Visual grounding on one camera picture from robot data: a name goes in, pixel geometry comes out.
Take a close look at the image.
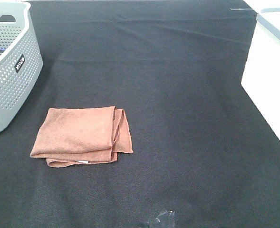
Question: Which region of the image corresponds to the brown towel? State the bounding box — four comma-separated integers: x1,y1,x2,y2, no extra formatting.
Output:
30,106,133,168

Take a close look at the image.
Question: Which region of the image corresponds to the black table cloth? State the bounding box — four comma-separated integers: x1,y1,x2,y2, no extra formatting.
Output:
0,0,280,228

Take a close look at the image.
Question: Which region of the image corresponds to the clear tape piece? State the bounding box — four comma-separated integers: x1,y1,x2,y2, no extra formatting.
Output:
138,209,175,228

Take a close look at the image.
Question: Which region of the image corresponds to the white storage box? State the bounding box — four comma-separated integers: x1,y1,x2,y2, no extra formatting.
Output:
241,8,280,140

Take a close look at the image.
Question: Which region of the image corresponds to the grey perforated plastic basket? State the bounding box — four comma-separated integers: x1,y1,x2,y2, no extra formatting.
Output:
0,0,43,132

